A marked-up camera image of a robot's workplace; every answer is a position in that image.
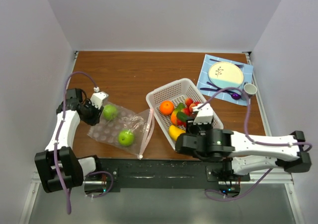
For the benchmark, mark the blue checked cloth napkin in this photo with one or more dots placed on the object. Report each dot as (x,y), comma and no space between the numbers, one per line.
(247,71)

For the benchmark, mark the purple plastic knife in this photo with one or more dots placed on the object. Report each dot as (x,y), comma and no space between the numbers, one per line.
(238,65)

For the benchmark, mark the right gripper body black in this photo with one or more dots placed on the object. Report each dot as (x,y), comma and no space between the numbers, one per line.
(198,128)

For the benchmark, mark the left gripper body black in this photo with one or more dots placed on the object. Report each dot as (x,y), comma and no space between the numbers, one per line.
(91,113)

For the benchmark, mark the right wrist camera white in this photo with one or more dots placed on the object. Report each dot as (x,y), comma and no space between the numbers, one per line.
(204,114)

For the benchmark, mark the fake red grape bunch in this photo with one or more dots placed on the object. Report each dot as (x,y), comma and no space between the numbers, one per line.
(187,111)

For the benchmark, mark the purple plastic spoon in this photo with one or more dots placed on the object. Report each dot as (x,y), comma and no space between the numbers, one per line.
(233,94)

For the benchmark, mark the orange fake orange front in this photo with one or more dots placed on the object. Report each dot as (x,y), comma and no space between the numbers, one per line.
(166,107)

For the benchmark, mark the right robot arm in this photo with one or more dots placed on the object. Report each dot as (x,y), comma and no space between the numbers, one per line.
(246,154)

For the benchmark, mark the green fake apple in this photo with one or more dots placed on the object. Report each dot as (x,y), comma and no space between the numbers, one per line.
(126,138)
(110,112)

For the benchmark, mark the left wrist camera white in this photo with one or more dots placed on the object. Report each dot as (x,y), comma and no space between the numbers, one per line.
(98,97)

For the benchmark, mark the aluminium frame rail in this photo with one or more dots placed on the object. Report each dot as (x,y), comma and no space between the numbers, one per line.
(277,177)

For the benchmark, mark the purple plastic fork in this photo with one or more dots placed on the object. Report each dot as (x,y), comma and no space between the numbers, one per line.
(214,90)

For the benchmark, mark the green fake apple top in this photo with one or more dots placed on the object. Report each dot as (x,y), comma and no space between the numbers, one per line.
(110,112)

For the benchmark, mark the white grey mug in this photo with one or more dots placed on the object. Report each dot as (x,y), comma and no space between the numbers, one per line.
(249,89)

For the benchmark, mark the yellow fake lemon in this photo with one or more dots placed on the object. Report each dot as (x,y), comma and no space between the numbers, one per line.
(175,132)

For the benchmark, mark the clear zip top bag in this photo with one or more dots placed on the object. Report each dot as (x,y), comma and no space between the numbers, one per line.
(124,129)

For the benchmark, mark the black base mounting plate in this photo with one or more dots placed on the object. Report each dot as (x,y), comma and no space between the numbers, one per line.
(111,175)

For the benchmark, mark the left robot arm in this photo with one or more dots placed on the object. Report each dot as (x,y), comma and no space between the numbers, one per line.
(57,166)

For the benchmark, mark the round cream blue plate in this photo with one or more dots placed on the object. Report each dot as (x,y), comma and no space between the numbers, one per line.
(223,74)

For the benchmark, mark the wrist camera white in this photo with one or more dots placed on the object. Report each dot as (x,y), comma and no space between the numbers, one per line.
(204,114)
(98,97)

